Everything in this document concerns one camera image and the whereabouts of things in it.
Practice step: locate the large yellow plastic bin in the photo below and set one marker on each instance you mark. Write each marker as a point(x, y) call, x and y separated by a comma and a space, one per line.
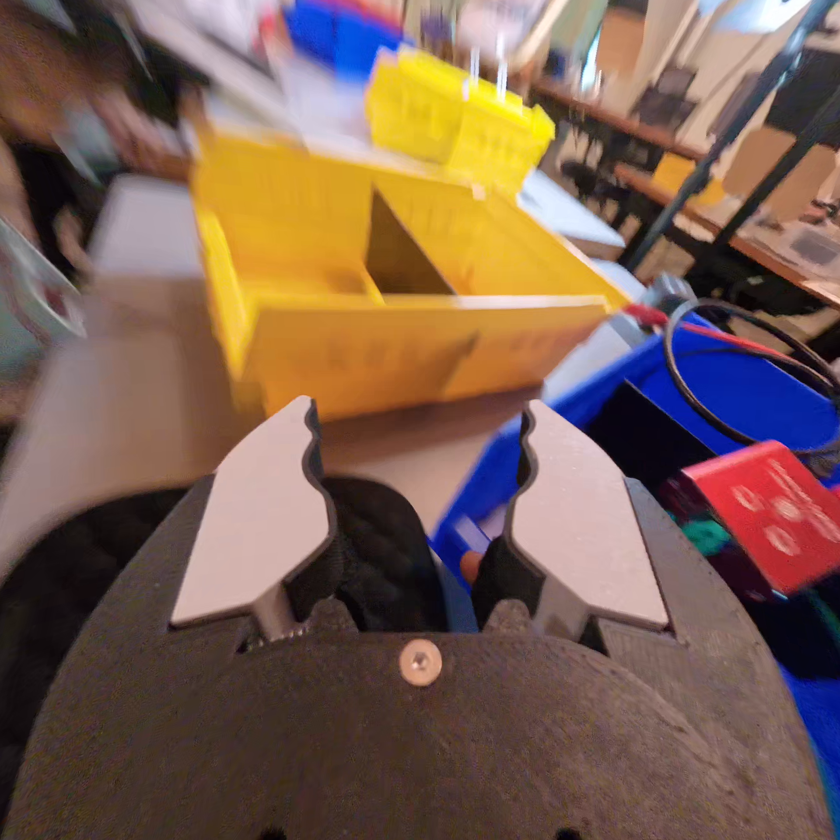
point(341, 354)

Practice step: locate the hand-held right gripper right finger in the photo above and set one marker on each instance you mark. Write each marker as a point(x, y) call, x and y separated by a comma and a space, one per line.
point(584, 525)

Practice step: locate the small yellow plastic bin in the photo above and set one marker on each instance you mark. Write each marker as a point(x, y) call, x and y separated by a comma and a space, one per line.
point(410, 105)
point(499, 141)

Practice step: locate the black bin divider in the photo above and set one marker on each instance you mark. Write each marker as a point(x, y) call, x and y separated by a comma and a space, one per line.
point(400, 256)

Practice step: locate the large blue plastic bin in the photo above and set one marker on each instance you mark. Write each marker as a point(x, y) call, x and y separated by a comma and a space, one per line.
point(735, 387)

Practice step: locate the black metal stand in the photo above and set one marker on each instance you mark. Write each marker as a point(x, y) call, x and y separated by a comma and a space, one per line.
point(715, 144)

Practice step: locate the person's left hand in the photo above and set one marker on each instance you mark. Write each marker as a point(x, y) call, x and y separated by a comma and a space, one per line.
point(508, 577)

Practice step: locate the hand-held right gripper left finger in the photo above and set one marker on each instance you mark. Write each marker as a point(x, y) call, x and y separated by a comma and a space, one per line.
point(256, 518)

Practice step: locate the red box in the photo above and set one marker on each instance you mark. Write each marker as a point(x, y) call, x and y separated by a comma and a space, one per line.
point(768, 518)

